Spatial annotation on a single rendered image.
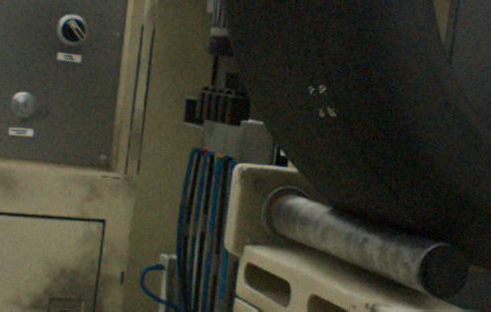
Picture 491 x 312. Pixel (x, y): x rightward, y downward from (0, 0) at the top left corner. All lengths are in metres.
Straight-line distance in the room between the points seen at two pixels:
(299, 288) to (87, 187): 0.46
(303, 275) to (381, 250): 0.12
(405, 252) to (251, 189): 0.31
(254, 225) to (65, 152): 0.36
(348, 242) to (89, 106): 0.56
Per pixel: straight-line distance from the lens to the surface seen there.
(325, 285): 1.15
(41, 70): 1.60
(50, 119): 1.61
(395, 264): 1.08
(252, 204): 1.34
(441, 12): 1.45
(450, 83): 1.02
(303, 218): 1.26
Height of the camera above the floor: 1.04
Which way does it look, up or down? 3 degrees down
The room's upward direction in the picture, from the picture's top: 7 degrees clockwise
